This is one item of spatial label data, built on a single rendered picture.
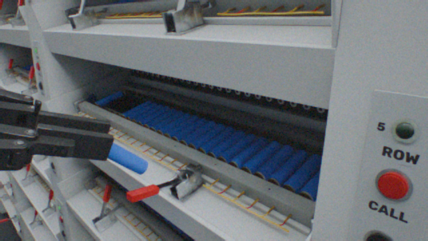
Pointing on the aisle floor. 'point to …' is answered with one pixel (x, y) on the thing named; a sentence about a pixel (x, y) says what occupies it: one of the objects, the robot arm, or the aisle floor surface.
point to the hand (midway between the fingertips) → (73, 136)
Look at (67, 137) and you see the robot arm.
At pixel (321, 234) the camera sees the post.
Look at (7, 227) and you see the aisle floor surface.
